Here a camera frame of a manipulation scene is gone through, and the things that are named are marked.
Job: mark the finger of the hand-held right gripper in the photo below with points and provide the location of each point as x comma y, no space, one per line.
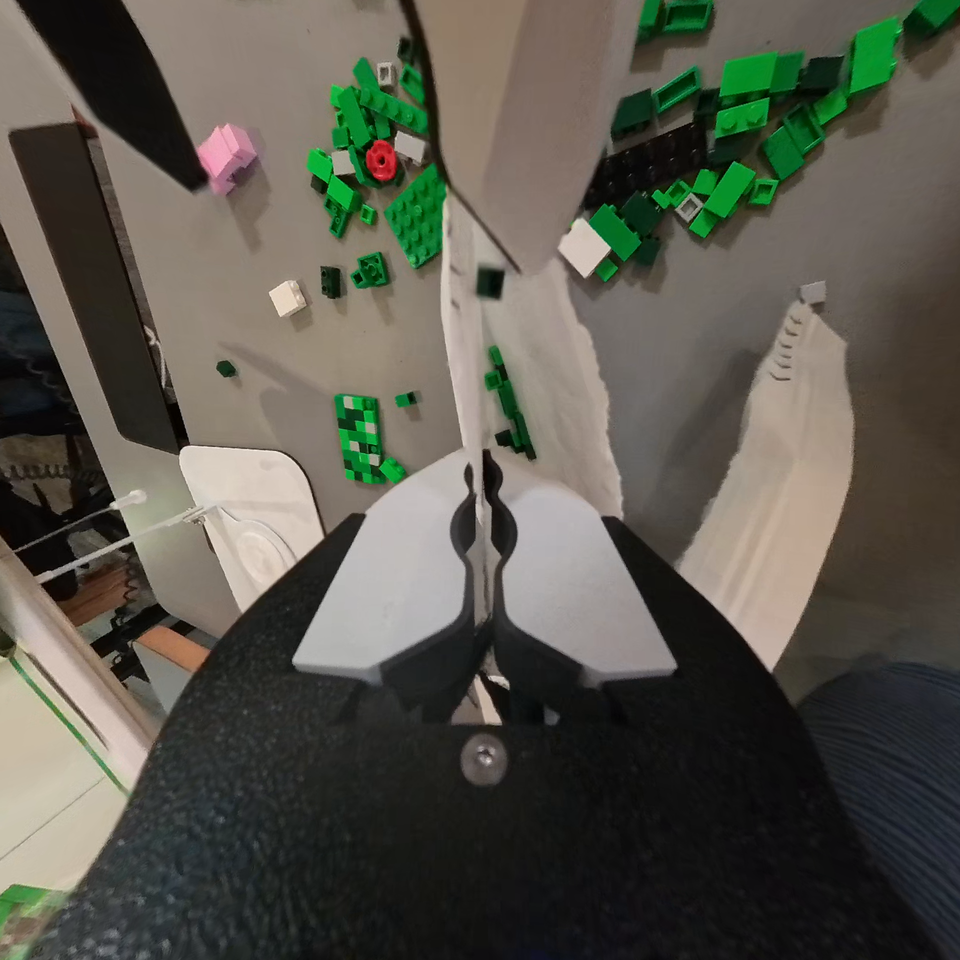
112,75
510,112

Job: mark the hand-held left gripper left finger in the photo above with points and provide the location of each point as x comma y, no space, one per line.
390,592

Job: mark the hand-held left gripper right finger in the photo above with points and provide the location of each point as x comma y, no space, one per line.
585,592

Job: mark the dark green square brick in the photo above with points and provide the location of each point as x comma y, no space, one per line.
491,283

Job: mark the white paper bag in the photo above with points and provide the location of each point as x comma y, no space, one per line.
540,390

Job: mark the grey desk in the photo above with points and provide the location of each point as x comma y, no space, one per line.
247,247

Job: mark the green two-stud brick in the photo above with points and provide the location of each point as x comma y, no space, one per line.
392,471

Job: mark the red round brick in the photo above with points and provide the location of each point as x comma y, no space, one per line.
381,160

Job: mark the pink pig figure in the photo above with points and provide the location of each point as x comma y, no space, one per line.
225,157

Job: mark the green pixel-pattern brick plate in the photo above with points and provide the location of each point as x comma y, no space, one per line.
358,439

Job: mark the brown wooden table edge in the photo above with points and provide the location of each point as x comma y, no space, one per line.
176,645

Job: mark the black panel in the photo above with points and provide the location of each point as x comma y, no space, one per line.
97,300

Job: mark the pile of toy bricks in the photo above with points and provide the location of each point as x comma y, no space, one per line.
750,112

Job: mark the white metal rod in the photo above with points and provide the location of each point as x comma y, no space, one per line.
127,544

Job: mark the white square brick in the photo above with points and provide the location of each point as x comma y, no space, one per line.
288,298

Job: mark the light grey square tile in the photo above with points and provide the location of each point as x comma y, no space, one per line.
814,292

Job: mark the dark blue ribbed shirt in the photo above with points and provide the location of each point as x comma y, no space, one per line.
892,787

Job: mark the white instruction booklet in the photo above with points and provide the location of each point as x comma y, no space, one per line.
45,750

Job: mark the white rounded base plate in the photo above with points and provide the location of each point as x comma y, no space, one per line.
255,495

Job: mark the green plate with round post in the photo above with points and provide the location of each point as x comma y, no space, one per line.
371,271

